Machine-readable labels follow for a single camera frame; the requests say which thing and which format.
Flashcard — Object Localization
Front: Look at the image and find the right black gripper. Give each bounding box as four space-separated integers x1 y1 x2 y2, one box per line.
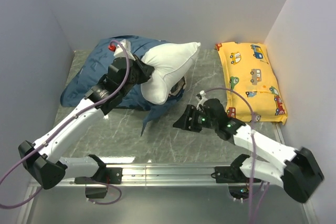
173 103 218 132

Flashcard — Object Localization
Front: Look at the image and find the white pillow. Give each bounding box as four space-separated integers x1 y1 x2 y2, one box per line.
141 42 201 105

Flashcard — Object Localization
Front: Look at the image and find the blue cartoon mouse pillowcase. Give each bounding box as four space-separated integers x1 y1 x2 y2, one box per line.
59 35 187 137

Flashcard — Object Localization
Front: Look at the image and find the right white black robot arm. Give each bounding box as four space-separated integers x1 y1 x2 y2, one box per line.
173 99 324 203

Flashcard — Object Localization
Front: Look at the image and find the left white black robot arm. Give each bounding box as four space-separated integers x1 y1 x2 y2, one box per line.
18 56 154 190

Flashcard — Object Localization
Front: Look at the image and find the yellow car print pillow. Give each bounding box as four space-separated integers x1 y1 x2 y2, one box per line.
215 42 288 124

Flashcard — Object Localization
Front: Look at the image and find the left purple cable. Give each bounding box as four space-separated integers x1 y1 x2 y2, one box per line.
0 39 131 208

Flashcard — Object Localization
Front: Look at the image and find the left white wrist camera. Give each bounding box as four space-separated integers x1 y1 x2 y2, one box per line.
108 39 133 59

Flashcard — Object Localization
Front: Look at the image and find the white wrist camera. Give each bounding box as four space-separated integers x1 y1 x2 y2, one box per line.
108 39 133 59
196 90 207 111

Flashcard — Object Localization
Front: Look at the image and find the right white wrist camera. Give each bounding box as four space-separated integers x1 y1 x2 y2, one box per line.
196 90 207 111

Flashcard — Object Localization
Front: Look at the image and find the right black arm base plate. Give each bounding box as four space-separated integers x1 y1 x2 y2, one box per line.
211 165 263 200

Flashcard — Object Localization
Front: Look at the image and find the aluminium mounting rail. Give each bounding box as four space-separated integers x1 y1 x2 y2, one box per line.
28 163 307 188

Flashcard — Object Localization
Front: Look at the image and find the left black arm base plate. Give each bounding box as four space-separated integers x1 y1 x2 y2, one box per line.
74 167 123 205

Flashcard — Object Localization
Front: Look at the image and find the aluminium side rail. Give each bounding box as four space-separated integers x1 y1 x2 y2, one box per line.
272 123 285 144

